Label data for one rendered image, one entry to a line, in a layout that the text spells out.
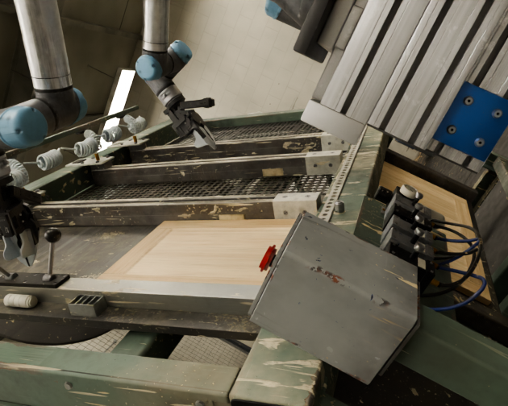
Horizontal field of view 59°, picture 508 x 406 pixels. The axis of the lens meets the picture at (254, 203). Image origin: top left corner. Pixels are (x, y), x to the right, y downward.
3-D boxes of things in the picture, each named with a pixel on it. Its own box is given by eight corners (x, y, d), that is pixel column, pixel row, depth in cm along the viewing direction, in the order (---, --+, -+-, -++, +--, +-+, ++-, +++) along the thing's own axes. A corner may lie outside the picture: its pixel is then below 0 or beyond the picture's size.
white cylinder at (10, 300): (6, 308, 107) (31, 310, 105) (1, 298, 106) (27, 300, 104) (14, 301, 110) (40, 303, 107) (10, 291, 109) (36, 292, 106)
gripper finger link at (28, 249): (20, 275, 97) (5, 238, 94) (32, 263, 103) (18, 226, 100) (34, 274, 97) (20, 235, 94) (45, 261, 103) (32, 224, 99)
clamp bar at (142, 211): (317, 226, 122) (307, 141, 114) (-6, 229, 164) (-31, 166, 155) (324, 212, 131) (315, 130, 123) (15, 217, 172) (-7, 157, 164)
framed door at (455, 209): (488, 305, 152) (491, 301, 151) (339, 231, 159) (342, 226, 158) (464, 203, 230) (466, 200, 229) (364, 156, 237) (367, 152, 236)
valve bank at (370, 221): (510, 306, 71) (372, 237, 74) (460, 364, 78) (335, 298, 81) (475, 192, 115) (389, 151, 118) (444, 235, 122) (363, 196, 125)
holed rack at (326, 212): (326, 227, 110) (326, 225, 109) (314, 227, 111) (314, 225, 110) (378, 101, 253) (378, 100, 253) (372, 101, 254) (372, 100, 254)
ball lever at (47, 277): (49, 283, 105) (53, 226, 106) (36, 283, 106) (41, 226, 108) (61, 283, 108) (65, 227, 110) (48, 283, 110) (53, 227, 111)
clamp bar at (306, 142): (351, 151, 185) (346, 92, 176) (111, 167, 226) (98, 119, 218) (354, 144, 194) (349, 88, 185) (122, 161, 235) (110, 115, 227)
